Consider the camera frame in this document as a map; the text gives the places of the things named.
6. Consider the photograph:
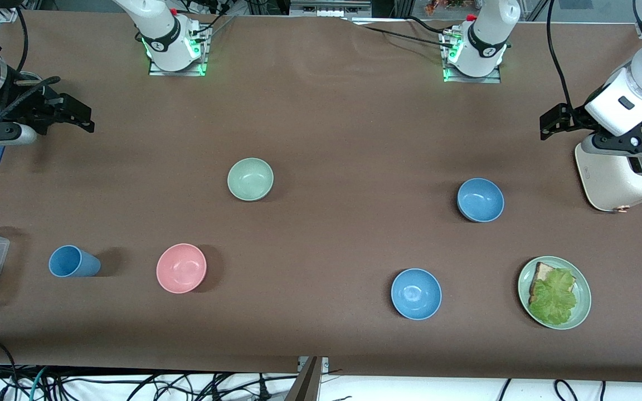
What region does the aluminium table bracket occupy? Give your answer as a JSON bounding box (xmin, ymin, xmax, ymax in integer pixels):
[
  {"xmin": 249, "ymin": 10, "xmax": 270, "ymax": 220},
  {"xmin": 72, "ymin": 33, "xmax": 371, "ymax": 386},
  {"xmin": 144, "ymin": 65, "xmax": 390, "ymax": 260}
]
[{"xmin": 284, "ymin": 356, "xmax": 330, "ymax": 401}]

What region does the blue bowl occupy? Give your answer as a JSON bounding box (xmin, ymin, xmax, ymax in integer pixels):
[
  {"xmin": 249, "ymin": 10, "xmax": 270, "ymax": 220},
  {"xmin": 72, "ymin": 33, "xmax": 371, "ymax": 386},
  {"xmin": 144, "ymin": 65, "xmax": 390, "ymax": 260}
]
[
  {"xmin": 457, "ymin": 178, "xmax": 505, "ymax": 223},
  {"xmin": 391, "ymin": 268, "xmax": 442, "ymax": 321}
]

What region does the teal cable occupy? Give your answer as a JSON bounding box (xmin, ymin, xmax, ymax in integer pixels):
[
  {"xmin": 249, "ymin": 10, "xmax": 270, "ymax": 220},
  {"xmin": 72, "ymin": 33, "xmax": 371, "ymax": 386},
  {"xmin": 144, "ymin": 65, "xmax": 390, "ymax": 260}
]
[{"xmin": 29, "ymin": 366, "xmax": 50, "ymax": 401}]

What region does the light green plate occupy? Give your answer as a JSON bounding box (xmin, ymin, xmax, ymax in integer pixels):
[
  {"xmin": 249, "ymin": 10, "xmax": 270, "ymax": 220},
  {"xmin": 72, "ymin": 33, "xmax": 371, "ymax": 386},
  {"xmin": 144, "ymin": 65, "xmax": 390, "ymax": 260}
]
[{"xmin": 518, "ymin": 256, "xmax": 592, "ymax": 330}]

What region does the cream white toaster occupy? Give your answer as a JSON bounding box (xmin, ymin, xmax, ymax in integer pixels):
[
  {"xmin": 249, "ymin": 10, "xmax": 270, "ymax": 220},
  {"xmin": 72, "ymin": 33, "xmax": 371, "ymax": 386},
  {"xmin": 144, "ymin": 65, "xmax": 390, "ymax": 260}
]
[{"xmin": 575, "ymin": 142, "xmax": 642, "ymax": 213}]

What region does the green lettuce leaf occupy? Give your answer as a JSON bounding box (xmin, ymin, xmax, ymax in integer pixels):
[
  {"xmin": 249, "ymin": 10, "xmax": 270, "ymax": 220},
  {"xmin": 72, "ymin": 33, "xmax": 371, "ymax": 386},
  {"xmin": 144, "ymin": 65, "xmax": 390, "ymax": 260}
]
[{"xmin": 529, "ymin": 268, "xmax": 578, "ymax": 326}]

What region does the white bread slice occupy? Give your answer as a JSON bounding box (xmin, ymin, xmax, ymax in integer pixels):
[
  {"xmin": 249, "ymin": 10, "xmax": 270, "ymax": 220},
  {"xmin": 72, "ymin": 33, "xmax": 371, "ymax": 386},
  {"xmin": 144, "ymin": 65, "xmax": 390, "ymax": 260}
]
[{"xmin": 529, "ymin": 262, "xmax": 577, "ymax": 305}]

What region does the thin black base cable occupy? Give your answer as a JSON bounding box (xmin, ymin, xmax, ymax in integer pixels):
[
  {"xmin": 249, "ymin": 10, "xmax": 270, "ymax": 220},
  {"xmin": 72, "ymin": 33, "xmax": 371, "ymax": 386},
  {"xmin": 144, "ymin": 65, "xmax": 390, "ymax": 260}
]
[
  {"xmin": 349, "ymin": 22, "xmax": 458, "ymax": 51},
  {"xmin": 407, "ymin": 16, "xmax": 461, "ymax": 38}
]

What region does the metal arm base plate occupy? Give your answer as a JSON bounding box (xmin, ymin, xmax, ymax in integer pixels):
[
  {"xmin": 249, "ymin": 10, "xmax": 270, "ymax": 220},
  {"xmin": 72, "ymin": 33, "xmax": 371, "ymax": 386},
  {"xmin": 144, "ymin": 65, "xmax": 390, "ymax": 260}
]
[
  {"xmin": 148, "ymin": 25, "xmax": 210, "ymax": 77},
  {"xmin": 441, "ymin": 28, "xmax": 502, "ymax": 84}
]

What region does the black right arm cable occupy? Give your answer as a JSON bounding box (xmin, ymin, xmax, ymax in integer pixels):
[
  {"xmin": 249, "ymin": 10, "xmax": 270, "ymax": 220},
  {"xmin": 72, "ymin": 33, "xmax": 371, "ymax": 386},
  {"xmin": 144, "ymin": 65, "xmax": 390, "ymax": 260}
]
[{"xmin": 0, "ymin": 6, "xmax": 61, "ymax": 130}]

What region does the grey power strip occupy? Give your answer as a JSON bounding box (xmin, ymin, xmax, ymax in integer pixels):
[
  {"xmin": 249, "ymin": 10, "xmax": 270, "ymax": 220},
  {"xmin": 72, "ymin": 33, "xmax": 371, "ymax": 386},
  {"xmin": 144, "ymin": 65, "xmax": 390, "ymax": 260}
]
[{"xmin": 289, "ymin": 0, "xmax": 373, "ymax": 18}]

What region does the light green bowl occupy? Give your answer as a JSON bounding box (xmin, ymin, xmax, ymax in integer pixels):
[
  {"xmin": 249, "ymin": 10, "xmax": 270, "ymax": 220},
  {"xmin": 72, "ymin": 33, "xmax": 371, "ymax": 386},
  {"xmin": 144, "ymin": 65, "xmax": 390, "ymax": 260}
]
[{"xmin": 227, "ymin": 158, "xmax": 274, "ymax": 202}]

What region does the blue cup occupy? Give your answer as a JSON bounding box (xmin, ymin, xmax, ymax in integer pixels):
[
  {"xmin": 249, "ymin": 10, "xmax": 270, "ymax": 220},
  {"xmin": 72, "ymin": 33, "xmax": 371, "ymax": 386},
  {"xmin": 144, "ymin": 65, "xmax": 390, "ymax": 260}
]
[{"xmin": 48, "ymin": 245, "xmax": 101, "ymax": 278}]

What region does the pink bowl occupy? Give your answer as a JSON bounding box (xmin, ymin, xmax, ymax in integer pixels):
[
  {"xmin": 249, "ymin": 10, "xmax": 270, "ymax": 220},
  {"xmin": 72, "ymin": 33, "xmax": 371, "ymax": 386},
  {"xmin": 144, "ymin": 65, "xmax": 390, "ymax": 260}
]
[{"xmin": 156, "ymin": 243, "xmax": 208, "ymax": 294}]

